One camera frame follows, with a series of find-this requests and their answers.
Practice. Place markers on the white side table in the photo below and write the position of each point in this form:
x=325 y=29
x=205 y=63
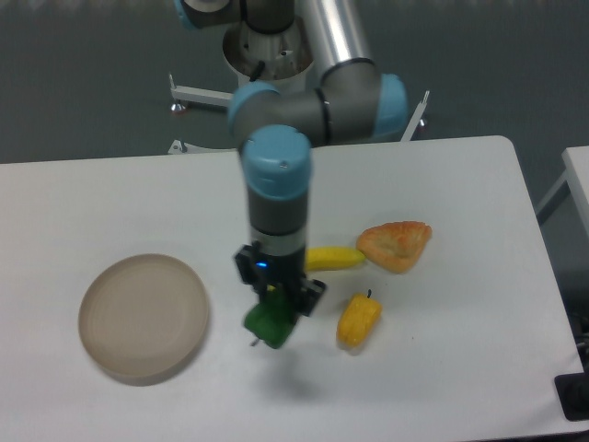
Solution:
x=572 y=181

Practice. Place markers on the black device at edge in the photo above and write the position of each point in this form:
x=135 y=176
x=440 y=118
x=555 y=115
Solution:
x=572 y=391

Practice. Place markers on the yellow toy pepper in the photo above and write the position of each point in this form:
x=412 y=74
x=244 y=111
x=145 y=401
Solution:
x=358 y=319

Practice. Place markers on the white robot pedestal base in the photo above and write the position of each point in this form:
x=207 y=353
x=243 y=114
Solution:
x=315 y=79

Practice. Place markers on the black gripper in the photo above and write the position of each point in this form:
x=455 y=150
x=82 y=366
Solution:
x=272 y=262

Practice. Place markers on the beige round plate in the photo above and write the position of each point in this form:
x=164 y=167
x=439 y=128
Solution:
x=144 y=319

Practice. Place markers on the green toy pepper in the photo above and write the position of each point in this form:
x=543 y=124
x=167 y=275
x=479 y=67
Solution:
x=272 y=320

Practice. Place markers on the toy pastry bread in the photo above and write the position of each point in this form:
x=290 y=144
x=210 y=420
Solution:
x=396 y=246

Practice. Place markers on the yellow toy banana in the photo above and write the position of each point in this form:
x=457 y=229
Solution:
x=332 y=258

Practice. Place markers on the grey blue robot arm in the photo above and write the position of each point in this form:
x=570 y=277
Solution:
x=277 y=177

